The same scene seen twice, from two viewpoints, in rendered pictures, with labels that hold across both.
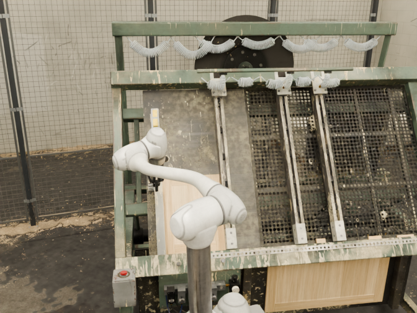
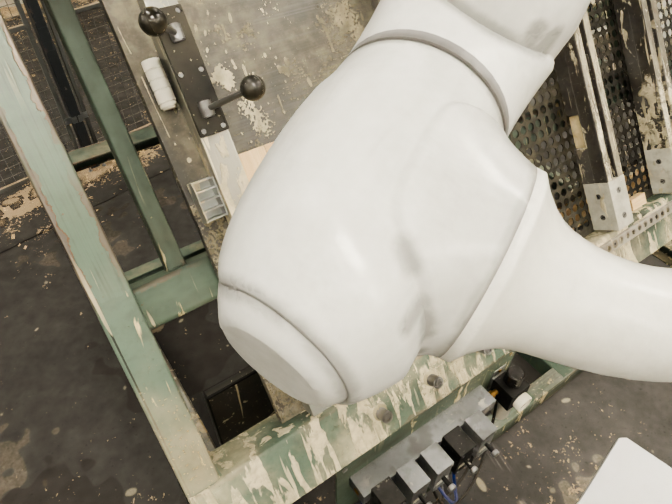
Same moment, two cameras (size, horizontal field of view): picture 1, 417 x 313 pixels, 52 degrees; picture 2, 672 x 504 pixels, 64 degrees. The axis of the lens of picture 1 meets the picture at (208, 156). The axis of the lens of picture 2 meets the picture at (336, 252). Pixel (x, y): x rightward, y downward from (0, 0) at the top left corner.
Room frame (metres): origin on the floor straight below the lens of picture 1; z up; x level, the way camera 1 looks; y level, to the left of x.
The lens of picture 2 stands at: (1.78, 0.48, 1.81)
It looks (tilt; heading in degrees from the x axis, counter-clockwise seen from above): 45 degrees down; 334
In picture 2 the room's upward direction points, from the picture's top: straight up
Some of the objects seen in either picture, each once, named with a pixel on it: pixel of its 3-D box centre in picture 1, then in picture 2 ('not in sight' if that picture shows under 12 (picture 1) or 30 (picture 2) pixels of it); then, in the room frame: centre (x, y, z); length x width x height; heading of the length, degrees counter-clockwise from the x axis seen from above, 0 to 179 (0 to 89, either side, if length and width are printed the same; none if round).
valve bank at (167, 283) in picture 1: (201, 295); (449, 453); (2.13, 0.04, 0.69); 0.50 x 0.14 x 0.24; 98
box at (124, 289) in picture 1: (125, 287); not in sight; (1.99, 0.46, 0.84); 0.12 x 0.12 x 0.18; 8
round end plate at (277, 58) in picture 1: (245, 68); not in sight; (3.39, -0.28, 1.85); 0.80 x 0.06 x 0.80; 98
